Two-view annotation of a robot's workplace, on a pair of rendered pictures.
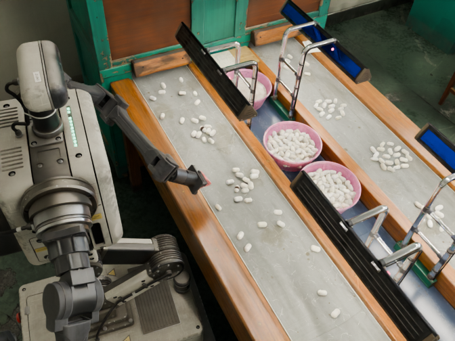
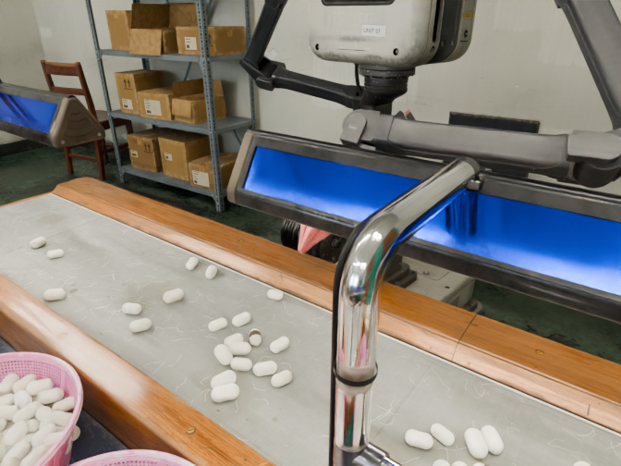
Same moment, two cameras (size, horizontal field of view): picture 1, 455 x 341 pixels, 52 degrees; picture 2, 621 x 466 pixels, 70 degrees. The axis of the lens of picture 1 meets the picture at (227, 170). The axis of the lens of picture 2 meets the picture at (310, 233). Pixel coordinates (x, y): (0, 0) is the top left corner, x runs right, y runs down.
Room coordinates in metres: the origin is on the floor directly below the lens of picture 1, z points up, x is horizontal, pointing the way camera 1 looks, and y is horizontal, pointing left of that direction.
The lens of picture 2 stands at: (1.78, -0.19, 1.22)
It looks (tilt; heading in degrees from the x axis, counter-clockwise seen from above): 26 degrees down; 157
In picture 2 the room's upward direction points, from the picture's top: straight up
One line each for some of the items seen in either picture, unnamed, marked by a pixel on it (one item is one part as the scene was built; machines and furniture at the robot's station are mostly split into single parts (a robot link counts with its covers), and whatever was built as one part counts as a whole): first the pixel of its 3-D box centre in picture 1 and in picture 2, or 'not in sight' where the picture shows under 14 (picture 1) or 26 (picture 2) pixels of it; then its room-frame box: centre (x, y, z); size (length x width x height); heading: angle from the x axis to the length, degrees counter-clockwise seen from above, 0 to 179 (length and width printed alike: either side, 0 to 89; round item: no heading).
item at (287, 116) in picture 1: (302, 74); not in sight; (1.84, -0.32, 0.90); 0.20 x 0.19 x 0.45; 31
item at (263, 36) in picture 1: (276, 32); not in sight; (2.29, -0.21, 0.83); 0.30 x 0.06 x 0.07; 121
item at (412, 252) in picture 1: (363, 269); not in sight; (0.80, -0.48, 0.90); 0.20 x 0.19 x 0.45; 31
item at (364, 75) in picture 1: (322, 36); not in sight; (1.88, -0.38, 1.08); 0.62 x 0.08 x 0.07; 31
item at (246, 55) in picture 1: (225, 60); not in sight; (2.07, 0.06, 0.77); 0.33 x 0.15 x 0.01; 121
